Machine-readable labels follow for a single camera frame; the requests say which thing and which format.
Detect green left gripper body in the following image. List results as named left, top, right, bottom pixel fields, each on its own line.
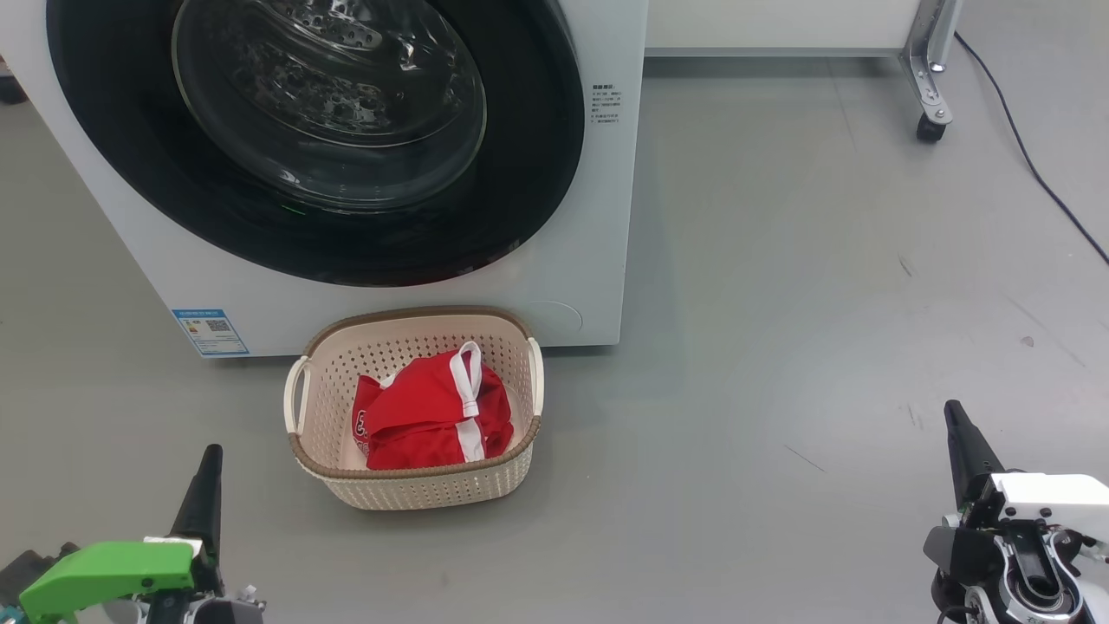
left=19, top=539, right=196, bottom=623

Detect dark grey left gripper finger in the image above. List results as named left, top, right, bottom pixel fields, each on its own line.
left=169, top=445, right=224, bottom=595

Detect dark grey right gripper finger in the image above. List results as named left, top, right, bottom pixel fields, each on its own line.
left=943, top=400, right=1006, bottom=508

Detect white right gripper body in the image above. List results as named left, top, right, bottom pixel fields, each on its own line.
left=988, top=472, right=1109, bottom=543

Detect red and white garment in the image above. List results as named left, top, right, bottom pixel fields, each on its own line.
left=351, top=341, right=515, bottom=471

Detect round glass washing machine door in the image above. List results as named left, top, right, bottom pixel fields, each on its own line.
left=45, top=0, right=586, bottom=288

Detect cream perforated laundry basket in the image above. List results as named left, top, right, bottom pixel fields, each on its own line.
left=283, top=305, right=545, bottom=511

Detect white front-load washing machine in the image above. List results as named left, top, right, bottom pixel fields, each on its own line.
left=0, top=0, right=649, bottom=358

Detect blue energy label sticker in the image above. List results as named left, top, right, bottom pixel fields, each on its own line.
left=171, top=308, right=250, bottom=357

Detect metal leg with caster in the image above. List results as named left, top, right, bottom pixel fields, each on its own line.
left=899, top=0, right=964, bottom=144

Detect black floor cable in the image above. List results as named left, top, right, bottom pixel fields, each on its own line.
left=953, top=33, right=1109, bottom=265

